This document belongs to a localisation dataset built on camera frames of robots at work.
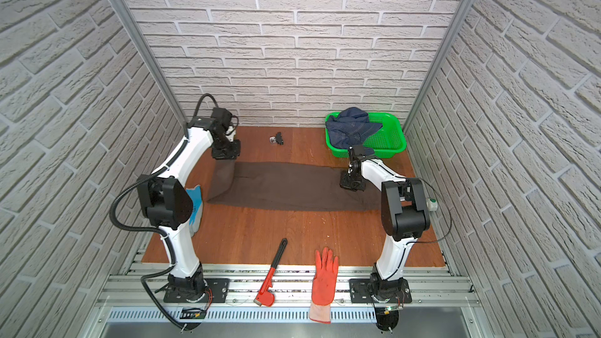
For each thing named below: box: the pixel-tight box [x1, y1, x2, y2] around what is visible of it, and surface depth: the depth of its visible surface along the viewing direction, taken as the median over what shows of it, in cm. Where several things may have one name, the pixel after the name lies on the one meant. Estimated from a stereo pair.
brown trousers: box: [206, 159, 383, 213], surface depth 97 cm
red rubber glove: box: [309, 246, 339, 324], surface depth 76 cm
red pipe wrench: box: [253, 237, 288, 307], surface depth 75 cm
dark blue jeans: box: [325, 106, 383, 156], surface depth 109 cm
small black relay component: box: [269, 132, 285, 145], surface depth 116 cm
